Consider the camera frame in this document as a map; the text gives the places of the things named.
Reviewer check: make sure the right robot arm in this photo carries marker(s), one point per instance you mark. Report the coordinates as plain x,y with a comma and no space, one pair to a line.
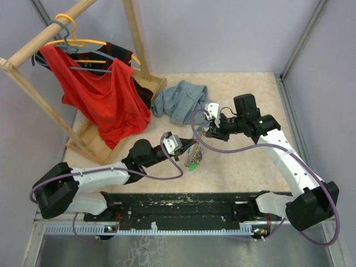
311,200

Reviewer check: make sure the left aluminium corner post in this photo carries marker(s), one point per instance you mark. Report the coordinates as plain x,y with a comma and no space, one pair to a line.
41,11

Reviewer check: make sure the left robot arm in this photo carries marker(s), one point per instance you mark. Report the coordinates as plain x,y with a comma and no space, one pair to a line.
64,189

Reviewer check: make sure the aluminium frame rail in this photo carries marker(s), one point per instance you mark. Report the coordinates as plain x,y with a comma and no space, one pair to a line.
55,225

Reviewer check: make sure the red tank top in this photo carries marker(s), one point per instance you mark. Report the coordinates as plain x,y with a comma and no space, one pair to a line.
108,100

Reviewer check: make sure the aluminium corner post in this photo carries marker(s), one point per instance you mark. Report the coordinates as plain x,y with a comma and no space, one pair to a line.
304,38
41,11

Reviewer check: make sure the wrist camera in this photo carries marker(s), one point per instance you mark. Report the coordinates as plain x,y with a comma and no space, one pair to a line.
172,143
213,110

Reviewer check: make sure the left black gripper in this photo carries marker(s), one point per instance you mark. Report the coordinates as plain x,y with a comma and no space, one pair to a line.
186,143

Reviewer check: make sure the blue denim shirt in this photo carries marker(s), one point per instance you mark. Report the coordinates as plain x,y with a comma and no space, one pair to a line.
181,101

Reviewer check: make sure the yellow hanger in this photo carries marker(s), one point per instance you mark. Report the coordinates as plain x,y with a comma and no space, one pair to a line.
81,44

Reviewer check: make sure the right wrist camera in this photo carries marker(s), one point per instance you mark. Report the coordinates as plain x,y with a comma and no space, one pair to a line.
213,110

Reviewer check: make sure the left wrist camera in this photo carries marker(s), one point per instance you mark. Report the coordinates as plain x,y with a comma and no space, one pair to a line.
172,143

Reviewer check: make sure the teal hanger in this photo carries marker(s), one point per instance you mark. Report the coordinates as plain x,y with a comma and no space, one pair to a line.
70,49

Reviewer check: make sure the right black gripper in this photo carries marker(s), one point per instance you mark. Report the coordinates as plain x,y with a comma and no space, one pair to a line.
218,133

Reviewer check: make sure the bunch of keys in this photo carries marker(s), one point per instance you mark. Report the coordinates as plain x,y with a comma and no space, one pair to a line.
195,155

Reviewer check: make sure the right aluminium corner post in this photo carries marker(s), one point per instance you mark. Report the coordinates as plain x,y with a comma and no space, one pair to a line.
304,38

